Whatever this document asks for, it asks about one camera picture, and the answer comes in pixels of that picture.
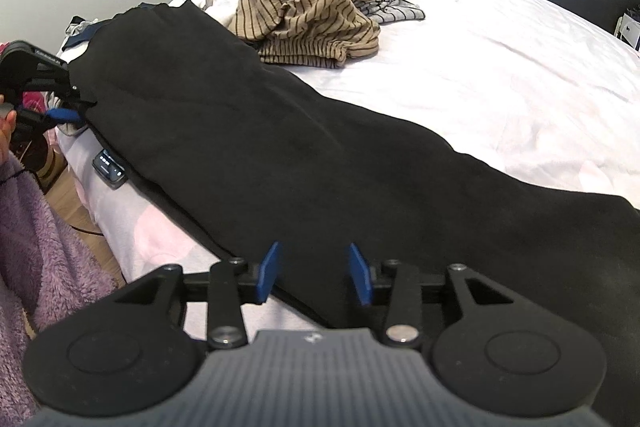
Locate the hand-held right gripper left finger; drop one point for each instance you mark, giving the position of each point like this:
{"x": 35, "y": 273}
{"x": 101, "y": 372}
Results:
{"x": 270, "y": 272}

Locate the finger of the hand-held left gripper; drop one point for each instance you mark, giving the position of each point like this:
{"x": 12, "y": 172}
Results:
{"x": 65, "y": 87}
{"x": 62, "y": 117}

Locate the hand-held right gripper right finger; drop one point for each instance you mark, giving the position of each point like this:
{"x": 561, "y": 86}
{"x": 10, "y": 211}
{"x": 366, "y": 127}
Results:
{"x": 361, "y": 277}

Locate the black soft pants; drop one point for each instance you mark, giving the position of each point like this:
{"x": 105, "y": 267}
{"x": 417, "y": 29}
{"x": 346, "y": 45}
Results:
{"x": 300, "y": 132}

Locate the person's left hand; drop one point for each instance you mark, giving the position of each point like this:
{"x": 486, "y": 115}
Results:
{"x": 6, "y": 132}

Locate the smartphone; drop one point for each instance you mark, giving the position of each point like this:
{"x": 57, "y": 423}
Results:
{"x": 110, "y": 167}

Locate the brown striped garment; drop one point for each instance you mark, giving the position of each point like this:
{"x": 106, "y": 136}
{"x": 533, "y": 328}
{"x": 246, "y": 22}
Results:
{"x": 300, "y": 7}

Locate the bed with polka dot sheet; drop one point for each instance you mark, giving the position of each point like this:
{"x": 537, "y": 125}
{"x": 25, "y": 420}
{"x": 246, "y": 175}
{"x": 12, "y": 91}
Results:
{"x": 500, "y": 57}

